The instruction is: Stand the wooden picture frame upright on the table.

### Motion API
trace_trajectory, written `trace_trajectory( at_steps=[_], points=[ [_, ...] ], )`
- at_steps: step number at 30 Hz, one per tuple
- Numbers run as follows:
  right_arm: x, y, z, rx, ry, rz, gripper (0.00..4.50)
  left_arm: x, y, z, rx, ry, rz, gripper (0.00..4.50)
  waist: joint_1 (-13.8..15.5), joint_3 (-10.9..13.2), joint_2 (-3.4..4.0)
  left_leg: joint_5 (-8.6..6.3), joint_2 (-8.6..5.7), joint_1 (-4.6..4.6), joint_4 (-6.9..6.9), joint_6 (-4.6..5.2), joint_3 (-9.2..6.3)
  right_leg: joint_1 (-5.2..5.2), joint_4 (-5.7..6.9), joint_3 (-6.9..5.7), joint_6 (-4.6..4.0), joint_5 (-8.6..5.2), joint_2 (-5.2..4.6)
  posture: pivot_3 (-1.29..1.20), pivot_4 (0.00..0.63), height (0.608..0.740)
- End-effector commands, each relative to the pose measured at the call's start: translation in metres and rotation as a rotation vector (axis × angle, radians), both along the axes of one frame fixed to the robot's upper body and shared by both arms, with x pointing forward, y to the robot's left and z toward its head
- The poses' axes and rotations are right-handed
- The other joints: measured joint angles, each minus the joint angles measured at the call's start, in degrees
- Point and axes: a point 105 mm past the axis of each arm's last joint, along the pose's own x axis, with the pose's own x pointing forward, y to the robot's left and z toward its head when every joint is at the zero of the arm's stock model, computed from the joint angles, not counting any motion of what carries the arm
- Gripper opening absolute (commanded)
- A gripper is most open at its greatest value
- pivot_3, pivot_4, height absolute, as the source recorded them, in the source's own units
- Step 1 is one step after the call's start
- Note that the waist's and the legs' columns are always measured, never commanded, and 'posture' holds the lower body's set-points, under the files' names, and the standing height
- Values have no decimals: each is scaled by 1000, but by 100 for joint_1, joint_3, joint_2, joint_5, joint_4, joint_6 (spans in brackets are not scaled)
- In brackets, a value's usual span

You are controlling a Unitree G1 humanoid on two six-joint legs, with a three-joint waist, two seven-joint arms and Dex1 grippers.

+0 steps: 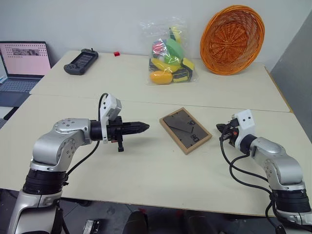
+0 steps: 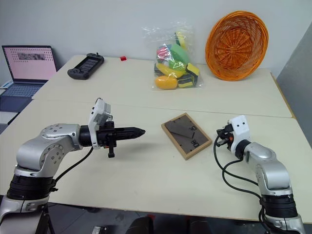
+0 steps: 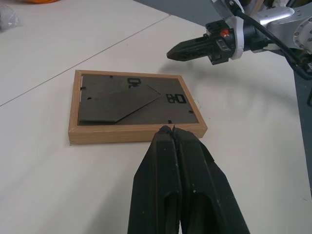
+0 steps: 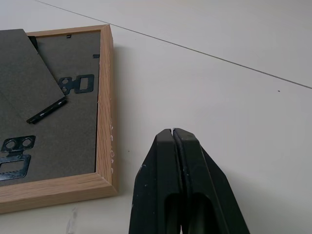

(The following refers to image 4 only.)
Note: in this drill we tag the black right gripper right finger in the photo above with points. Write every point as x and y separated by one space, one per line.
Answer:
207 185

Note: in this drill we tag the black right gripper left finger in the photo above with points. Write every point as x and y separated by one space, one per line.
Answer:
156 170

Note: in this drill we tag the wooden picture frame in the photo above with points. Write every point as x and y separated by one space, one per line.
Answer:
105 126

